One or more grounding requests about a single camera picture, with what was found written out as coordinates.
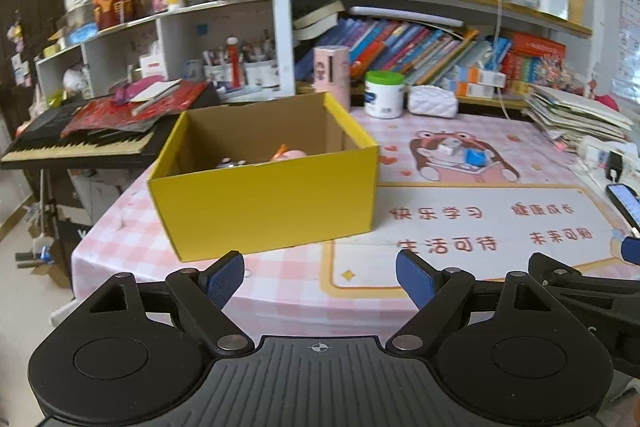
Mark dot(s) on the cartoon desk mat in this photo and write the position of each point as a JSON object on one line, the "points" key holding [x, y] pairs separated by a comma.
{"points": [[525, 202]]}

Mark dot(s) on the white plastic bag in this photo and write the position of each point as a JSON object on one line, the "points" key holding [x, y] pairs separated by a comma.
{"points": [[76, 82]]}

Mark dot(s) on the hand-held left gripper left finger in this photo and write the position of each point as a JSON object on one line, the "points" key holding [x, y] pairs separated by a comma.
{"points": [[226, 279]]}

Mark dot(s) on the red printed cloth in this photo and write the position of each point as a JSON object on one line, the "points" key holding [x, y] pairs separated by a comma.
{"points": [[125, 112]]}

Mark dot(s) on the thick paperback book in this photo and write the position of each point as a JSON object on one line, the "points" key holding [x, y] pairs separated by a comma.
{"points": [[317, 19]]}

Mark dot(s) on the wooden bookshelf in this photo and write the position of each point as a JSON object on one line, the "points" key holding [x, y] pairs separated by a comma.
{"points": [[450, 4]]}

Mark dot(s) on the pink checkered tablecloth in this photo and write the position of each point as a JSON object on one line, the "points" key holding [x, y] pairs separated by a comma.
{"points": [[125, 237]]}

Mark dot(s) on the red boxed set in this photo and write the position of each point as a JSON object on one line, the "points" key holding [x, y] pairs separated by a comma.
{"points": [[537, 62]]}

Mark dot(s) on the blue box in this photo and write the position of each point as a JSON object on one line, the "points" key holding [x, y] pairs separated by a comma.
{"points": [[81, 34]]}

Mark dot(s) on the white notebook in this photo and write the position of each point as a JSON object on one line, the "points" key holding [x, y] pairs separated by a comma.
{"points": [[155, 91]]}

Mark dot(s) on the small grey toy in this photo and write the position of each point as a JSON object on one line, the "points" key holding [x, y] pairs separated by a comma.
{"points": [[230, 164]]}

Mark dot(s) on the stack of papers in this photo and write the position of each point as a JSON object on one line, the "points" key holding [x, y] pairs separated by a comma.
{"points": [[575, 117]]}

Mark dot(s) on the yellow cardboard box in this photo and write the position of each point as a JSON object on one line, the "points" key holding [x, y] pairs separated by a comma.
{"points": [[270, 207]]}

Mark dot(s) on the white quilted pouch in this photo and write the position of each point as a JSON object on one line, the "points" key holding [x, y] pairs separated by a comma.
{"points": [[432, 101]]}

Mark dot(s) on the small blue block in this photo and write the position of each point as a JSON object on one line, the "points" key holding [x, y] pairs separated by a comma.
{"points": [[476, 158]]}

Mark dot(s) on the white power strip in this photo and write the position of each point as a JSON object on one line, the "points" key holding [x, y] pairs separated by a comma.
{"points": [[600, 152]]}

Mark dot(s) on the white pen cup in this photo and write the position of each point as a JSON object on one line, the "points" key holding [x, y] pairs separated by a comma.
{"points": [[261, 74], [216, 72]]}

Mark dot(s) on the pink plush toy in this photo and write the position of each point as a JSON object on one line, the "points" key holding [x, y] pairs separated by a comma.
{"points": [[290, 154]]}

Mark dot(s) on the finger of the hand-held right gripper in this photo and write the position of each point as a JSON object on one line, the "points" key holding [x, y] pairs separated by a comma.
{"points": [[565, 274], [631, 251]]}

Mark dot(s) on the black keyboard stand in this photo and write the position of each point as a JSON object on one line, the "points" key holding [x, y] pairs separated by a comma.
{"points": [[55, 232]]}

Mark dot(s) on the pink cartoon box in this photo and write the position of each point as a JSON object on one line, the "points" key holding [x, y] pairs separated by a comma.
{"points": [[331, 77]]}

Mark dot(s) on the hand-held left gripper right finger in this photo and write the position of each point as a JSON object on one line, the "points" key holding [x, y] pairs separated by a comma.
{"points": [[415, 277]]}

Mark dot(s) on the pink wall poster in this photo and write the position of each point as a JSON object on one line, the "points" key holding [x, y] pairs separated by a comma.
{"points": [[630, 27]]}

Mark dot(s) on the white jar green lid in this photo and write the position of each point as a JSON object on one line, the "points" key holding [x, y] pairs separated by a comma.
{"points": [[384, 97]]}

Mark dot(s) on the row of colourful books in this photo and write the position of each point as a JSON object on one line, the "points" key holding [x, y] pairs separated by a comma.
{"points": [[400, 52]]}

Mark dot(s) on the red tassel ornament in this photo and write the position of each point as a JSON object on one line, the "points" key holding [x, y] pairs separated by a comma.
{"points": [[235, 64]]}

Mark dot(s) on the small white block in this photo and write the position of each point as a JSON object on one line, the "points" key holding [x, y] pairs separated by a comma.
{"points": [[449, 148]]}

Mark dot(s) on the red white paper box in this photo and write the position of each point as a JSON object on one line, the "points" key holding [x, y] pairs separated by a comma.
{"points": [[151, 67]]}

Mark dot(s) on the black smartphone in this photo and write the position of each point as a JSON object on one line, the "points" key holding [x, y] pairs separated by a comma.
{"points": [[625, 204]]}

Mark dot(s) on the black electronic keyboard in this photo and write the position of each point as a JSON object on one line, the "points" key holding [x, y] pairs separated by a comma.
{"points": [[75, 147]]}

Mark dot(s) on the white shelf unit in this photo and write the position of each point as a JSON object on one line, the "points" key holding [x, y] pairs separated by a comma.
{"points": [[200, 32]]}

